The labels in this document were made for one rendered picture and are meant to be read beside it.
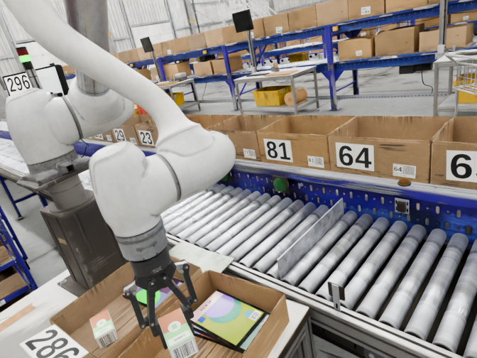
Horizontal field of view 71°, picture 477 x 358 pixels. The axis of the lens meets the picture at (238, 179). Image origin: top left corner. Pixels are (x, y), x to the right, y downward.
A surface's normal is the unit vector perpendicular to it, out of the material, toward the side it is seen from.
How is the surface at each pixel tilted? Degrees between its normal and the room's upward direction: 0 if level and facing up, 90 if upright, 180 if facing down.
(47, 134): 89
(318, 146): 90
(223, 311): 0
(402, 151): 90
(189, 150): 54
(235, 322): 0
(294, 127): 90
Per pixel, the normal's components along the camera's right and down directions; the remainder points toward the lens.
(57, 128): 0.64, 0.14
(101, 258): 0.80, 0.09
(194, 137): 0.44, -0.35
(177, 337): -0.19, -0.90
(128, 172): 0.54, -0.02
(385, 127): -0.66, 0.40
